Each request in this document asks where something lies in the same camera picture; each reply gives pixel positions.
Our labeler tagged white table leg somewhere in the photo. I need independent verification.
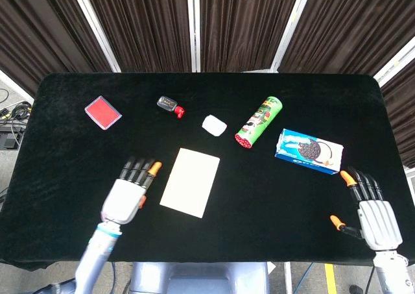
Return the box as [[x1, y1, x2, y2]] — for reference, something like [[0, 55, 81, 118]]
[[283, 262, 293, 294]]

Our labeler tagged brown pleated curtain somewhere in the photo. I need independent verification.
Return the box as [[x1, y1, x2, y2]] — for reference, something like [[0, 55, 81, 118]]
[[0, 0, 113, 97], [199, 0, 304, 73], [278, 0, 415, 77], [80, 0, 193, 73]]

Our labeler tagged white tissue packet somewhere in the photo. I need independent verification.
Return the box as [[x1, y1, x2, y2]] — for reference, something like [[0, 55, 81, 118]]
[[201, 114, 228, 137]]

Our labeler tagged green chips can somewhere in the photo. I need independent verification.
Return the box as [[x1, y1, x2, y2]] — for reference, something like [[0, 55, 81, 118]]
[[234, 95, 283, 151]]

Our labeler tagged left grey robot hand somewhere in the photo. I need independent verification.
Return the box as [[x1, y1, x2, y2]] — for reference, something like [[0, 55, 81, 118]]
[[101, 156, 163, 226]]

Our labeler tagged blue floor cable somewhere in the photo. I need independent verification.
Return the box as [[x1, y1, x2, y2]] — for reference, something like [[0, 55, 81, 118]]
[[300, 262, 315, 294]]

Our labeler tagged ink bottle with red cap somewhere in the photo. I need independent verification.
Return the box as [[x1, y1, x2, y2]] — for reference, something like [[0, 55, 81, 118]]
[[156, 95, 186, 120]]

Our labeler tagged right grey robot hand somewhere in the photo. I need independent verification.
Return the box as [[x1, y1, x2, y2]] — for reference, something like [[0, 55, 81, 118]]
[[329, 165, 404, 251]]

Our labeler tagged white screen frame post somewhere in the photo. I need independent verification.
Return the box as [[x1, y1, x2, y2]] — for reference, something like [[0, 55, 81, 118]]
[[185, 0, 202, 73], [372, 36, 415, 88], [67, 0, 122, 73], [270, 0, 315, 73]]

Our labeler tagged cream paper sheet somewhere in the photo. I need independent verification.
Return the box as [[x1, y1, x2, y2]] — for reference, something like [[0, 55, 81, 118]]
[[159, 147, 221, 219]]

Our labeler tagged black floor cable bundle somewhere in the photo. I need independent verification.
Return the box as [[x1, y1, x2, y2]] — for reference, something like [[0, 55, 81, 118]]
[[0, 88, 33, 151]]

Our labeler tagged blue Oreo cookie box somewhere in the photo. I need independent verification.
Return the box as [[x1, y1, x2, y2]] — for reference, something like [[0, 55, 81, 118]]
[[274, 128, 345, 175]]

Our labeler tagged grey robot torso base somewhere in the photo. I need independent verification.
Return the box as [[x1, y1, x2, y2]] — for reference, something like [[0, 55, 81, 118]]
[[128, 262, 270, 294]]

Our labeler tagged black velvet tablecloth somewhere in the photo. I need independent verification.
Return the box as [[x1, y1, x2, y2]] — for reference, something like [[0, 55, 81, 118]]
[[0, 71, 415, 271]]

